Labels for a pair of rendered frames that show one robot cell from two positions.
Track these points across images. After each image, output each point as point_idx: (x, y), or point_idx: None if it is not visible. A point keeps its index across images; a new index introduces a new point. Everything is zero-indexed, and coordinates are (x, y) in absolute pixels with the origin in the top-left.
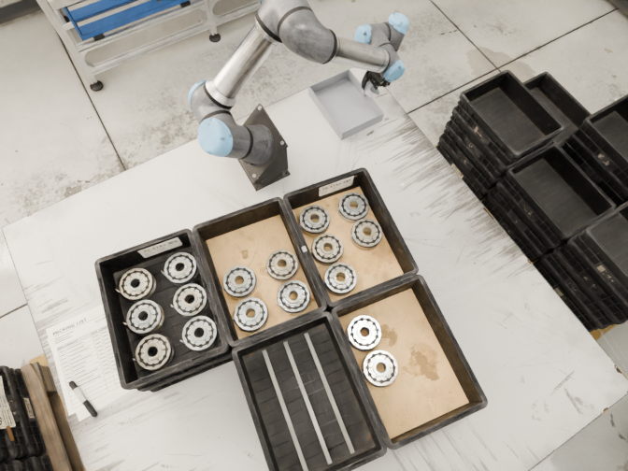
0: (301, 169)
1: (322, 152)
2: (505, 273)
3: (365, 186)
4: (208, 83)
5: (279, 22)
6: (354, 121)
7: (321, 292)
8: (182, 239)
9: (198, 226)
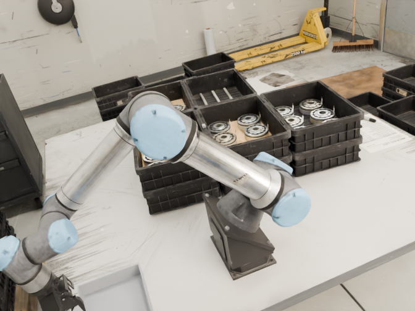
0: (197, 242)
1: (168, 260)
2: (68, 176)
3: None
4: (276, 175)
5: (170, 101)
6: (116, 294)
7: (198, 113)
8: (301, 136)
9: (285, 132)
